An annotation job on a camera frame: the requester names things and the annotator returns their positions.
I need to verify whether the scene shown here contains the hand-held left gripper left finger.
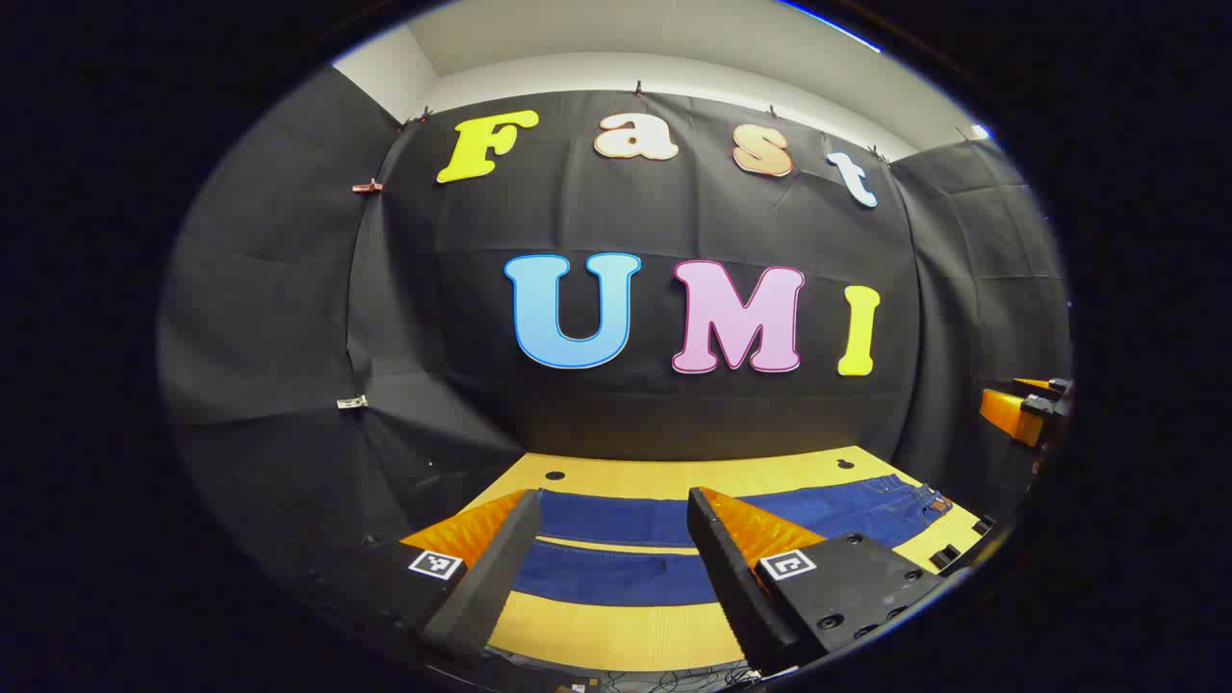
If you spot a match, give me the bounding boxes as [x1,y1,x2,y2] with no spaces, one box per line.
[306,489,544,663]

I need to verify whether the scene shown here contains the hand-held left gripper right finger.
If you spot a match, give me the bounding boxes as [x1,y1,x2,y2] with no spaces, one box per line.
[686,486,950,677]

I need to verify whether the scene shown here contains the blue denim jeans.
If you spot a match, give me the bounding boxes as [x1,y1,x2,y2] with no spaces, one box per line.
[510,474,954,608]

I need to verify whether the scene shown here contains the black backdrop cloth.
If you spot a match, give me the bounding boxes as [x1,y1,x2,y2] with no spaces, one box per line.
[159,67,1074,617]

